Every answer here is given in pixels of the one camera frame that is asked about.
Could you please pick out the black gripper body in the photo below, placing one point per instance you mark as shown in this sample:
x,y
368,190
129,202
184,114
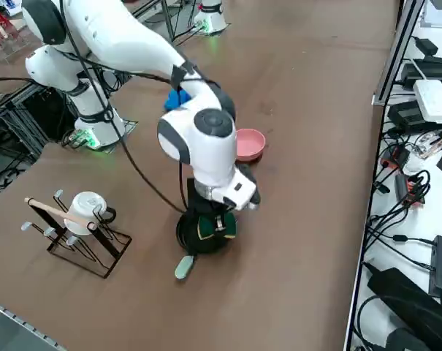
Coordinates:
x,y
202,206

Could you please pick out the green and yellow sponge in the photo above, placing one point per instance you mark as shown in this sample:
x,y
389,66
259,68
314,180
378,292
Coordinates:
x,y
206,227

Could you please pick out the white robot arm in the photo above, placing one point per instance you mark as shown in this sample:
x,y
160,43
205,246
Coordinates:
x,y
215,22
209,153

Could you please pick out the pink bowl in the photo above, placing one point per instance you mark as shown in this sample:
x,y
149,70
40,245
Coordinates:
x,y
253,146

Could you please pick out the blue cloth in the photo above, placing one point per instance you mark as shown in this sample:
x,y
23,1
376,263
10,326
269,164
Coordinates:
x,y
173,100

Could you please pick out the white mug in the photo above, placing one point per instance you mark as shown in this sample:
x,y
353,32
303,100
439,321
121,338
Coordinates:
x,y
85,203

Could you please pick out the orange and black connector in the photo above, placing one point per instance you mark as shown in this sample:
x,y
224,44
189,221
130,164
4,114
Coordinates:
x,y
414,194
392,161

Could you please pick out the printed packet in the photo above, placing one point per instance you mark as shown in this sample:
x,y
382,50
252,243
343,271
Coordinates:
x,y
434,142

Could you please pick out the white router box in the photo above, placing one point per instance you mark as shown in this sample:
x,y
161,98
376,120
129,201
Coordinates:
x,y
434,100

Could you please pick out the clear acrylic shelf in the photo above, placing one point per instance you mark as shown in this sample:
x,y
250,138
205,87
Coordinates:
x,y
5,44

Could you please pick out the long black device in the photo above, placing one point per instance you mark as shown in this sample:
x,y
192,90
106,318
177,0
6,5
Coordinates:
x,y
434,66

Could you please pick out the small black power adapter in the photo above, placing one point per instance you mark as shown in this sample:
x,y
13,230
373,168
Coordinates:
x,y
427,45

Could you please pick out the black metal frame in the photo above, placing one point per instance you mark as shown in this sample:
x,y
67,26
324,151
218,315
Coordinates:
x,y
41,113

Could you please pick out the aluminium rail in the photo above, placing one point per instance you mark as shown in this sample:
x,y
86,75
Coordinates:
x,y
19,321

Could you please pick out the aluminium profile post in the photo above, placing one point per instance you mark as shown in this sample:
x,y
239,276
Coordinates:
x,y
396,55

